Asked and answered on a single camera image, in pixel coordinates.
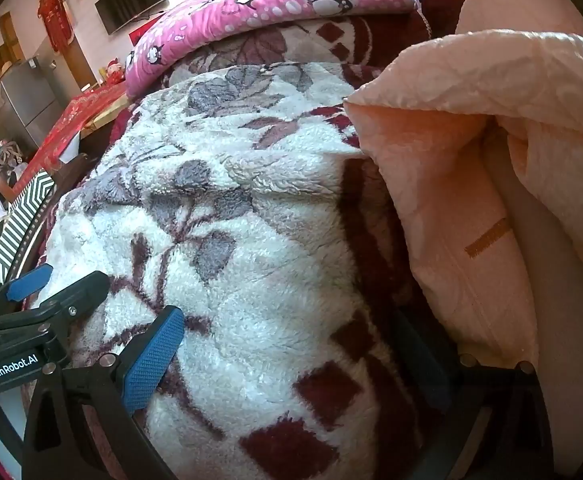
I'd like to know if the green striped white box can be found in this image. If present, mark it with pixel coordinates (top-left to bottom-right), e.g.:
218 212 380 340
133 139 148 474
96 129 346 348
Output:
0 169 56 284

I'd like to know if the grey refrigerator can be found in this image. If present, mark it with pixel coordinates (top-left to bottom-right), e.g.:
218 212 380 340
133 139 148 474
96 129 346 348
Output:
0 58 64 153

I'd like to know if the red patterned tablecloth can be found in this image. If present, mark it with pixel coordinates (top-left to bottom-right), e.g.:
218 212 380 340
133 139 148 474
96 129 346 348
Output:
12 81 125 195

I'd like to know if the white maroon floral fleece blanket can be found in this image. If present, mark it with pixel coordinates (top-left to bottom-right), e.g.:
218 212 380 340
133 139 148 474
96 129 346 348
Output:
46 13 428 479

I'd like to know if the red hanging knot decoration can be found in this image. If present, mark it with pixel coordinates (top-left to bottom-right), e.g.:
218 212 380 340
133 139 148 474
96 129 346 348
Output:
37 0 74 54

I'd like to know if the peach crinkled quilt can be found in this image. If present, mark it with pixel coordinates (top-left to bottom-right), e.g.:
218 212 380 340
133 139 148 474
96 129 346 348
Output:
345 0 583 472

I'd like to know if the pink penguin quilt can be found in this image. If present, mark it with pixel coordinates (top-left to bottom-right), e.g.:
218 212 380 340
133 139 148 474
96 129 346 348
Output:
125 0 419 99

